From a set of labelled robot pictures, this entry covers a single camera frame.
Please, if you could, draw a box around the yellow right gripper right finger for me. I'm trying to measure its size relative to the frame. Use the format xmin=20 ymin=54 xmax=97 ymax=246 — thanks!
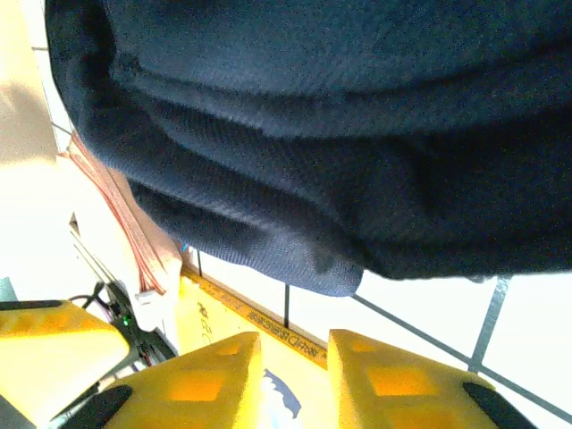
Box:
xmin=328 ymin=329 xmax=542 ymax=429

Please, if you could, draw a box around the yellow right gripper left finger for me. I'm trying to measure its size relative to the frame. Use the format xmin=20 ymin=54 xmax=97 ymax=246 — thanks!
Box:
xmin=53 ymin=332 xmax=265 ymax=429

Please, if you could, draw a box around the yellow padded envelope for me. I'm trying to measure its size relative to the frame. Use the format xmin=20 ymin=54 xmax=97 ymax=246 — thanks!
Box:
xmin=177 ymin=263 xmax=341 ymax=429

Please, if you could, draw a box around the pink striped pouch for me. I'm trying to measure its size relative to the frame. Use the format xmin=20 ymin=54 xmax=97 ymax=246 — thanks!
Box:
xmin=57 ymin=133 xmax=184 ymax=307

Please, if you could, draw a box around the navy blue backpack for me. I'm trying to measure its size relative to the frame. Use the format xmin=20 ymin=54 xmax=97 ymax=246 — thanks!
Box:
xmin=44 ymin=0 xmax=572 ymax=299

